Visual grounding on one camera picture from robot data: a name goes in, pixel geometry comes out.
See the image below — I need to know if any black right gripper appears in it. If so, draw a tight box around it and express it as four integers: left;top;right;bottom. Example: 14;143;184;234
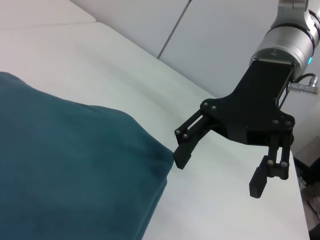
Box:
173;58;297;200

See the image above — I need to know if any teal blue t-shirt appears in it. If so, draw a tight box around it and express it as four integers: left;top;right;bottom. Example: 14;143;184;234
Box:
0;71;175;240

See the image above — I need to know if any right gripper cable with plug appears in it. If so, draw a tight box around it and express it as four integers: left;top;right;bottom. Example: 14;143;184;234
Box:
286;72;320;95

